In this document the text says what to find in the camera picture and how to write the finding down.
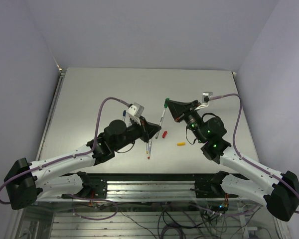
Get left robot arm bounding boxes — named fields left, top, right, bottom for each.
left=3, top=117, right=161, bottom=210

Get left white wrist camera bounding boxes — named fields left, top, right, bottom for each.
left=126, top=103, right=144, bottom=120

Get red pen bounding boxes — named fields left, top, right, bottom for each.
left=147, top=139, right=152, bottom=160

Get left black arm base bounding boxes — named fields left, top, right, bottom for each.
left=58, top=171, right=108, bottom=199

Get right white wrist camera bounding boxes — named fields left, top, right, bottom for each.
left=195, top=92, right=213, bottom=111

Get aluminium frame rail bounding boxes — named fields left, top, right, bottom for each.
left=17, top=181, right=275, bottom=202

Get green pen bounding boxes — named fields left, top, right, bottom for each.
left=155, top=107, right=166, bottom=139

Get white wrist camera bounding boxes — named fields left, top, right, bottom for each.
left=195, top=92, right=213, bottom=111
left=126, top=103, right=144, bottom=120

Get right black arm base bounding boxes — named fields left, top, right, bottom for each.
left=190, top=171, right=230, bottom=198

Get floor cable bundle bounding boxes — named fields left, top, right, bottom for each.
left=72, top=196, right=265, bottom=239

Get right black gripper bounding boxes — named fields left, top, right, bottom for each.
left=166, top=100, right=206, bottom=143

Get purple camera cable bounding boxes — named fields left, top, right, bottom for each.
left=0, top=97, right=130, bottom=205
left=209, top=93, right=299, bottom=214

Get green pen cap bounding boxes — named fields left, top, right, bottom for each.
left=164, top=98, right=169, bottom=109

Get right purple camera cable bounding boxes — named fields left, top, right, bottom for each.
left=209, top=93, right=299, bottom=214

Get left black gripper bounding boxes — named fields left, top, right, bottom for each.
left=113, top=115, right=161, bottom=150

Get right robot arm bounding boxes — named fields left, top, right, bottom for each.
left=165, top=99, right=299, bottom=222

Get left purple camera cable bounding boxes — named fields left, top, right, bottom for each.
left=0, top=97, right=130, bottom=205

